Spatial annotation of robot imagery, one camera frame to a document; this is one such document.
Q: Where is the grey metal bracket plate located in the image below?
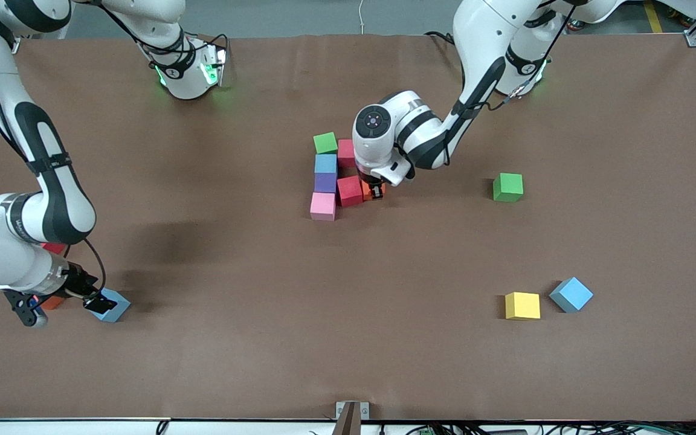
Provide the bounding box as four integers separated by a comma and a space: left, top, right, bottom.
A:
335, 401, 370, 421

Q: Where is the brown table mat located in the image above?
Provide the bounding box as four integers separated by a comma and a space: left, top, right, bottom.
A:
0, 33, 696, 422

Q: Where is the pink foam cube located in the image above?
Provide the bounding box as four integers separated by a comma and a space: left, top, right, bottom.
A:
309, 192, 337, 222

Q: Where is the black cable bundle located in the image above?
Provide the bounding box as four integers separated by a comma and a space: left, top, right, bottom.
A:
378, 420, 696, 435

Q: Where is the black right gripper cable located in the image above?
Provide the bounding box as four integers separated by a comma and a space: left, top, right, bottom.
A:
81, 237, 108, 292

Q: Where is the white table frame edge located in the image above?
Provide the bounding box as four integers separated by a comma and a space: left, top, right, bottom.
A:
0, 417, 696, 435

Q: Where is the dark camera mount pole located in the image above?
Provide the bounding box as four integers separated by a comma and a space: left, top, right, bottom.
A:
331, 402, 362, 435

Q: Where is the black base cable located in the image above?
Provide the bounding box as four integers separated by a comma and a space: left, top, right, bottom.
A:
425, 30, 459, 48

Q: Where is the yellow foam cube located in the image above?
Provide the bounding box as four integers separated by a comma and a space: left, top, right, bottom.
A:
504, 292, 541, 321

